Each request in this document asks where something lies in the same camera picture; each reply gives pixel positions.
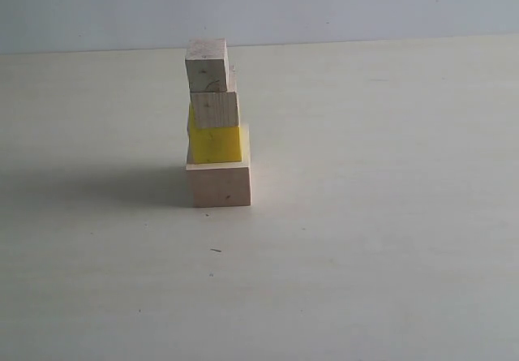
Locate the large pale wooden cube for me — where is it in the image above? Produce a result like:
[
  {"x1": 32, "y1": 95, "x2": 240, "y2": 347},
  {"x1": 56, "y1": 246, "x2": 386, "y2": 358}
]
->
[{"x1": 186, "y1": 123, "x2": 252, "y2": 208}]

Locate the yellow cube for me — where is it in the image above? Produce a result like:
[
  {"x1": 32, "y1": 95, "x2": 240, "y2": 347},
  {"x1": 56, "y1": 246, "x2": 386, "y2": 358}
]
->
[{"x1": 187, "y1": 105, "x2": 250, "y2": 164}]

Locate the medium brown wooden cube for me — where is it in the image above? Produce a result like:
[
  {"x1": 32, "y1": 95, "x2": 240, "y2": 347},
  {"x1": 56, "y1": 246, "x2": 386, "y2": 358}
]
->
[{"x1": 191, "y1": 65, "x2": 240, "y2": 129}]

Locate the small wooden cube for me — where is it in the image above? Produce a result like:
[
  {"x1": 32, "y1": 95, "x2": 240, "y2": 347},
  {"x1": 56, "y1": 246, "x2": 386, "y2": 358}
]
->
[{"x1": 185, "y1": 38, "x2": 229, "y2": 93}]

